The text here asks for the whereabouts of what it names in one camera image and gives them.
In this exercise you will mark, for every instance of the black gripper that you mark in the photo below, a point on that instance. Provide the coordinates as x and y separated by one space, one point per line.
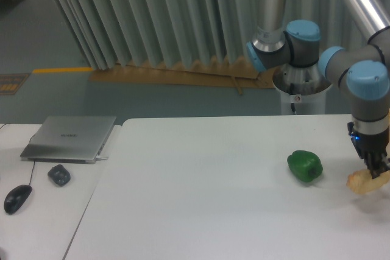
368 146

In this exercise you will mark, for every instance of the green bell pepper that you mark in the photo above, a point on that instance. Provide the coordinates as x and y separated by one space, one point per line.
304 165

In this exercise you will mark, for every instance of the black computer mouse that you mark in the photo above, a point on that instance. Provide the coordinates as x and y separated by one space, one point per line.
15 199

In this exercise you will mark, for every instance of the toy bread loaf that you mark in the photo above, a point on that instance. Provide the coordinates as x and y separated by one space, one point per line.
361 181

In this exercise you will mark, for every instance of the silver closed laptop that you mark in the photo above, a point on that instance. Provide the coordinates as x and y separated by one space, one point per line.
69 139

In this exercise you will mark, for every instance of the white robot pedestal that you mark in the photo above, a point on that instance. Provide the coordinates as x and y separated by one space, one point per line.
306 98

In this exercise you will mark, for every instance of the black small controller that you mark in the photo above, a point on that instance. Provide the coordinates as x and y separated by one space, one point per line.
59 175

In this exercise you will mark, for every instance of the white usb plug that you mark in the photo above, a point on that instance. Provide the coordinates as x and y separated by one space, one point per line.
100 158

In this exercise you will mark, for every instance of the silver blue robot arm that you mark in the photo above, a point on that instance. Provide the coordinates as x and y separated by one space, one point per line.
362 75

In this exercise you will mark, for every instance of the pale green curtain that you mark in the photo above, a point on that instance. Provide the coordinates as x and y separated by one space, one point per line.
178 34

